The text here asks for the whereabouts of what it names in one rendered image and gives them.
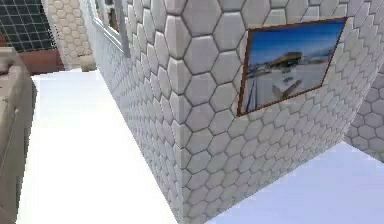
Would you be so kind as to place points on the brown framed beach picture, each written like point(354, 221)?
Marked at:
point(286, 66)

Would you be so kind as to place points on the red brown cabinet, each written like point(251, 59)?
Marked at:
point(41, 61)

